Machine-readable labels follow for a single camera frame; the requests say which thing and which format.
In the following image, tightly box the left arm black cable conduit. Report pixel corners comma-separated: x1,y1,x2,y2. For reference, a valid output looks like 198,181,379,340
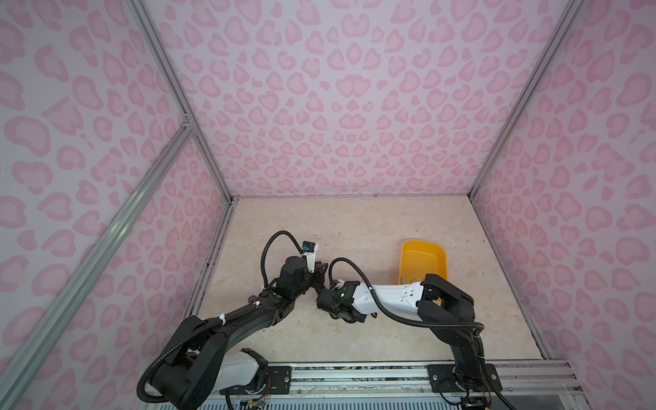
135,230,309,405

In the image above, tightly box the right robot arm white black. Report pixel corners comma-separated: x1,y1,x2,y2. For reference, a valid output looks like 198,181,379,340
317,274,485,392

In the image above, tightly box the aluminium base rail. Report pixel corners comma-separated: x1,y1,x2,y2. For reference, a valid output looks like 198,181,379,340
260,360,589,409

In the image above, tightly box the aluminium frame rail right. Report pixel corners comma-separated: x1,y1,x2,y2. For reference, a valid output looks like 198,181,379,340
468,0,587,203

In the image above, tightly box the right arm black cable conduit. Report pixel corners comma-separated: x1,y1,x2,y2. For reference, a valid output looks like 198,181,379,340
327,257,519,410

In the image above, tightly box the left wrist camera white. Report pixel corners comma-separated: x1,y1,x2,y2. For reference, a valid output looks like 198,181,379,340
302,241,318,273

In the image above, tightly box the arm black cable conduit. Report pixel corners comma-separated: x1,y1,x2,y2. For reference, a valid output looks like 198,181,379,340
135,230,309,405
327,257,519,410

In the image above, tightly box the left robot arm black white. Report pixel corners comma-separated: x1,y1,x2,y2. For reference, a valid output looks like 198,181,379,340
136,256,328,409

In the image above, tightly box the aluminium frame rail left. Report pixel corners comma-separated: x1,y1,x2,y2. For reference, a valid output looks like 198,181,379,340
1,1,226,409

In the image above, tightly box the aluminium frame rail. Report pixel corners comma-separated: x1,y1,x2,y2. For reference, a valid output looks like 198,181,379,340
1,1,226,409
468,0,587,203

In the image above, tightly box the yellow plastic tray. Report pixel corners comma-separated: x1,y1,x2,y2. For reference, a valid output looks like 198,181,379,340
398,239,449,285

